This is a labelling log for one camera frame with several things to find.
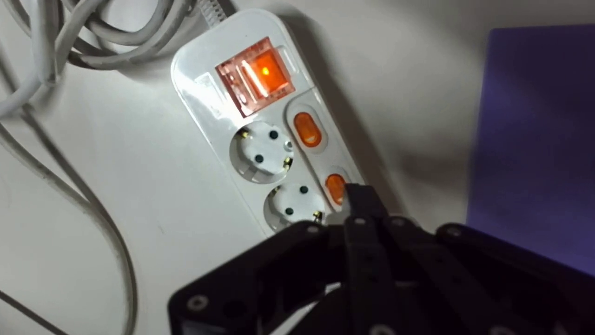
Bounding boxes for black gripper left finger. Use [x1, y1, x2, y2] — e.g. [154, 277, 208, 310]
[165, 182, 368, 335]

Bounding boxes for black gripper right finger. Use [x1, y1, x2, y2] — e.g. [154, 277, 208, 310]
[366, 182, 595, 335]

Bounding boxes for white power strip orange switches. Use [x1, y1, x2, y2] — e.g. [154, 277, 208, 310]
[169, 7, 376, 239]

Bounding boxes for purple mat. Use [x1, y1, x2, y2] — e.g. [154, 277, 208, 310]
[465, 23, 595, 278]

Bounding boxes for thin white cable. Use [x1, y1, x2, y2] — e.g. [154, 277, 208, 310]
[0, 113, 139, 335]

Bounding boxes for white coiled cable bundle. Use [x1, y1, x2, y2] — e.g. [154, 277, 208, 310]
[0, 0, 240, 118]

